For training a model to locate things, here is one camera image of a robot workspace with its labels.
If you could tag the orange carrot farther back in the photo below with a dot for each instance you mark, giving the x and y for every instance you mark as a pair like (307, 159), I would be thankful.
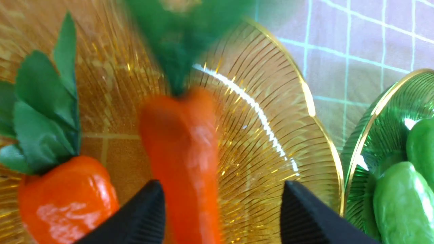
(178, 131)

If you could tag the amber glass plate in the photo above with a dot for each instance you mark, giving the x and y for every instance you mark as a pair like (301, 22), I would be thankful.
(266, 123)

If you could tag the green gourd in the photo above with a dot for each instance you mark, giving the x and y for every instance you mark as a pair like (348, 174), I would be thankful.
(403, 206)
(420, 149)

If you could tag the pink checkered tablecloth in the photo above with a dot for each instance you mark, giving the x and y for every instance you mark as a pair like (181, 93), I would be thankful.
(350, 51)

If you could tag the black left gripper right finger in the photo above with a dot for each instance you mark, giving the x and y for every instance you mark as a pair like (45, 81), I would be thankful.
(305, 219)

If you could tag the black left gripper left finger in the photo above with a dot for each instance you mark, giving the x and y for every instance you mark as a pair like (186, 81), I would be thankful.
(140, 221)

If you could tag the green glass plate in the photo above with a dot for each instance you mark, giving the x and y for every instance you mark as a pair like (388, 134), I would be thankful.
(379, 140)

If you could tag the orange carrot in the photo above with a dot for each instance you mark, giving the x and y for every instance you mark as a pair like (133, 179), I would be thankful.
(62, 195)

